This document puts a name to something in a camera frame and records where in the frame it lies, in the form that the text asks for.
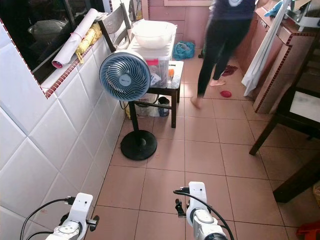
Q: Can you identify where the dark capped bottle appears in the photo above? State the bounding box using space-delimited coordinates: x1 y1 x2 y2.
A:
157 96 171 118

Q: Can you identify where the red plastic object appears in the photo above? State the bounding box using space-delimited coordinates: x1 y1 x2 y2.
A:
295 222 320 240

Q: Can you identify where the dark wooden dining table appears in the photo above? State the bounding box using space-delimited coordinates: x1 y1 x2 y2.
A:
249 44 320 204

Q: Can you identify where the grey standing fan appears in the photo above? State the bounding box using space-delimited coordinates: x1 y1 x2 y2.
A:
99 50 158 161

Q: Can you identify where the dark red slipper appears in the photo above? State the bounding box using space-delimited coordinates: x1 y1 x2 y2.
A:
221 64 239 77

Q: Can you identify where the clear plastic storage box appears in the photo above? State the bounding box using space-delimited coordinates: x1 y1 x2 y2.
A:
128 37 174 89

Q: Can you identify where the blue plastic bag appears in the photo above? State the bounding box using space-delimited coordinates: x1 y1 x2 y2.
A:
173 41 196 61

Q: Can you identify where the brown tiled counter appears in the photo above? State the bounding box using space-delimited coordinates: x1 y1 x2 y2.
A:
252 7 320 114

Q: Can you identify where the white leaning board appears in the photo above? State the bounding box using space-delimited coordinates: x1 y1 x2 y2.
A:
241 0 291 98

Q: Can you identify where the white plastic basin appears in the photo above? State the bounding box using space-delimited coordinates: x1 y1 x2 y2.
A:
131 20 178 50

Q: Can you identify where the person in dark clothes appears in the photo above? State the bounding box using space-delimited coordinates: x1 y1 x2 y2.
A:
191 0 259 109

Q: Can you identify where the yellow net bag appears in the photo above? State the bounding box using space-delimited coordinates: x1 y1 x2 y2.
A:
74 23 104 64

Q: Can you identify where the white rolled paper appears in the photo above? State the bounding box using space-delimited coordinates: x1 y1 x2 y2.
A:
51 8 99 70

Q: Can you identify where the metal cooking pot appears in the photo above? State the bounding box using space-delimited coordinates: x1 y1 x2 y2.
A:
28 20 70 45

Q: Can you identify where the dark wooden chair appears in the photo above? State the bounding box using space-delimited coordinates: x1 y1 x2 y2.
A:
99 3 134 54

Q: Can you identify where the blue cloth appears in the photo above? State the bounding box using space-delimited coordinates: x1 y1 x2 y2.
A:
263 0 286 19

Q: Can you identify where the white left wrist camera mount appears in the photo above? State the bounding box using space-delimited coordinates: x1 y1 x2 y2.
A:
48 192 95 240

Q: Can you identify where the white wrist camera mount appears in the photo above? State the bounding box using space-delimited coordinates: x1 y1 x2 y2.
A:
48 192 95 240
185 181 209 212

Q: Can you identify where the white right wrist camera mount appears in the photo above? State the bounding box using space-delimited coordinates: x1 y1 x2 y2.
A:
185 181 209 212

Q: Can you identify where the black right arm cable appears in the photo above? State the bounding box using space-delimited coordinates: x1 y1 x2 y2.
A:
173 187 235 240

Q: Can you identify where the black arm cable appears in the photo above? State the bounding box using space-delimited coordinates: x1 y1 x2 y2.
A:
173 187 235 240
20 197 76 240

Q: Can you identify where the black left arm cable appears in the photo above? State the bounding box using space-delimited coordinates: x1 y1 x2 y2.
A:
20 197 76 240

